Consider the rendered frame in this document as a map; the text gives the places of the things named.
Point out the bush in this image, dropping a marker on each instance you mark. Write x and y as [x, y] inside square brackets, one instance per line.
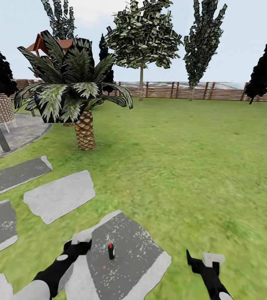
[47, 60]
[76, 85]
[97, 103]

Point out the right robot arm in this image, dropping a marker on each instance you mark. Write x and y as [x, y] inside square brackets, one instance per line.
[209, 270]

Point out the insectifuge atomizer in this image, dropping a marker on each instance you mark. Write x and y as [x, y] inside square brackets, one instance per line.
[111, 251]

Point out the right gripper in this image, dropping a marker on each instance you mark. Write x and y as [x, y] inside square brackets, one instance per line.
[198, 266]

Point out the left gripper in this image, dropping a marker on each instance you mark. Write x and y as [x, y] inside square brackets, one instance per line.
[81, 249]

